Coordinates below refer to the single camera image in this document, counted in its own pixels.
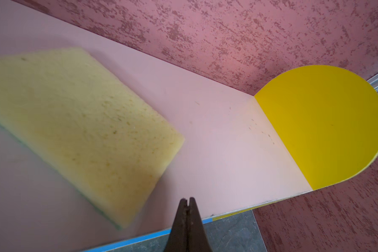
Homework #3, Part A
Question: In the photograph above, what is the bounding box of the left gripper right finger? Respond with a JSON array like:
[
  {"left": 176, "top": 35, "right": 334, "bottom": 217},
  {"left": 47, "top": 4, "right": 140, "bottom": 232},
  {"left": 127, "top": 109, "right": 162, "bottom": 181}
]
[{"left": 186, "top": 197, "right": 212, "bottom": 252}]

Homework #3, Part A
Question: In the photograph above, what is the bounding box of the blue lower shelf board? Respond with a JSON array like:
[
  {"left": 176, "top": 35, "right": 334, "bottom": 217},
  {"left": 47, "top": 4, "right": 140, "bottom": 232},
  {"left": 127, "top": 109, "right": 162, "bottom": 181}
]
[{"left": 89, "top": 217, "right": 213, "bottom": 252}]

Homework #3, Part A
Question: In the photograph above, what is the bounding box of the green scrub sponge dark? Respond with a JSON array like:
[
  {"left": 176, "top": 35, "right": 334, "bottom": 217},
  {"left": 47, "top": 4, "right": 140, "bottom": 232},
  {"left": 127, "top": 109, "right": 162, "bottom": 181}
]
[{"left": 0, "top": 48, "right": 185, "bottom": 228}]

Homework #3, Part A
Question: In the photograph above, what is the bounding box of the yellow shelf unit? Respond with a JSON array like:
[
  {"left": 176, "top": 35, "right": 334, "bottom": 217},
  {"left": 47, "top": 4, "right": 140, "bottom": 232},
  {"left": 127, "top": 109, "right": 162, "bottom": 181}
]
[{"left": 212, "top": 64, "right": 378, "bottom": 221}]

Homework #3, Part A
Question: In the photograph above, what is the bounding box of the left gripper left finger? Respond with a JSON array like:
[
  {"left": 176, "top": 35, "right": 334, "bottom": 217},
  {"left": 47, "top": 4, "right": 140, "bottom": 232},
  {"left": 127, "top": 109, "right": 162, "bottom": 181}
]
[{"left": 164, "top": 198, "right": 188, "bottom": 252}]

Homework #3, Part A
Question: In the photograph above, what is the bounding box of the pink upper shelf board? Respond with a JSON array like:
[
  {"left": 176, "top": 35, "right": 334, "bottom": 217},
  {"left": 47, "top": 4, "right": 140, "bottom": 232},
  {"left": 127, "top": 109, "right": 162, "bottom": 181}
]
[{"left": 0, "top": 1, "right": 311, "bottom": 252}]

